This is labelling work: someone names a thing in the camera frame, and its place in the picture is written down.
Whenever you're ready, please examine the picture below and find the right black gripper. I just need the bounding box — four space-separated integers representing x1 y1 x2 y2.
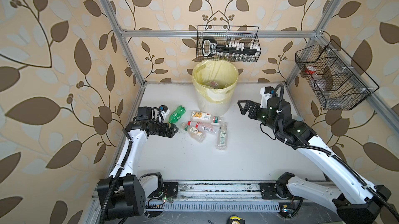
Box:
238 99 280 135

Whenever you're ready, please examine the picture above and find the green soda bottle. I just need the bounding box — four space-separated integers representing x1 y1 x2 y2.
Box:
169 105 186 124

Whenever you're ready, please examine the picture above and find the green cap square bottle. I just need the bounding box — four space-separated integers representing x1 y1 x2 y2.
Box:
181 123 205 143

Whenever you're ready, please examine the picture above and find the green label clear bottle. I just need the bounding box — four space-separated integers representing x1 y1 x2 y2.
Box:
217 122 227 150

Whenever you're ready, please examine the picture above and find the blue cap crushed bottle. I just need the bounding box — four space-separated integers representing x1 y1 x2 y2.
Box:
205 81 224 90

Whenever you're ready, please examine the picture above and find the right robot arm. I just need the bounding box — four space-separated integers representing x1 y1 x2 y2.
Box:
238 83 399 224

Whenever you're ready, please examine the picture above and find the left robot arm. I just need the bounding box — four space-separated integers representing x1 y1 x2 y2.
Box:
97 105 179 224

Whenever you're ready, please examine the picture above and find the white ribbed waste bin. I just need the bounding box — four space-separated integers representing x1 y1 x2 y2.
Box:
192 60 240 117

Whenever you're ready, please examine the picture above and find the yellow plastic bin liner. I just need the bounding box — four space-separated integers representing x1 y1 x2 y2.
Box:
191 59 240 105

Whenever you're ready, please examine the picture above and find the orange label clear bottle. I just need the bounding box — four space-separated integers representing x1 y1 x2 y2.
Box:
191 111 222 124

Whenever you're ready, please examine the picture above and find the pink label clear bottle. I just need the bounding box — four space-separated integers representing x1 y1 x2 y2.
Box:
188 121 220 135

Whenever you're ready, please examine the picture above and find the black socket set holder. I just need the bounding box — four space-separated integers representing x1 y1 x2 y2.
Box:
199 36 261 58

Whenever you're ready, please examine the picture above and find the red capped jar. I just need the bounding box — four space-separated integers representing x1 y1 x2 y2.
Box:
304 65 318 75

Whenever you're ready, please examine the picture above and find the yellow black tape measure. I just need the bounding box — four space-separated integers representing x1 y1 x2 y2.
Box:
227 215 246 224

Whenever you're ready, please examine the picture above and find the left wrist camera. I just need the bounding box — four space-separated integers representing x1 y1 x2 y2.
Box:
155 105 170 123

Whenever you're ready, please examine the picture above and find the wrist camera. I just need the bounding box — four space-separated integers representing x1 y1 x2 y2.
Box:
155 105 170 123
260 87 274 108

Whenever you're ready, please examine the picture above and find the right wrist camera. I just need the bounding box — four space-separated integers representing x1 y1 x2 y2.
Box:
260 87 274 108

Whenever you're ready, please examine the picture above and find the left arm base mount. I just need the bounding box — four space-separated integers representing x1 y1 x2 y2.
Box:
140 180 179 199

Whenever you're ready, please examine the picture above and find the black wire basket rear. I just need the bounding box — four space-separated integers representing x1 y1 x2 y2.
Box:
196 25 261 63

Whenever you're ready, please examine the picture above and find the black wire basket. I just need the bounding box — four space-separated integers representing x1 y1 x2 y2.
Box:
196 25 261 63
295 39 380 111

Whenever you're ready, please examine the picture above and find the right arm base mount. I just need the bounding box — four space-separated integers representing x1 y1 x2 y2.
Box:
259 182 279 200

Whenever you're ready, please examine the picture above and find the black wire basket right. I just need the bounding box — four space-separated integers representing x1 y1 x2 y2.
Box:
295 39 380 111

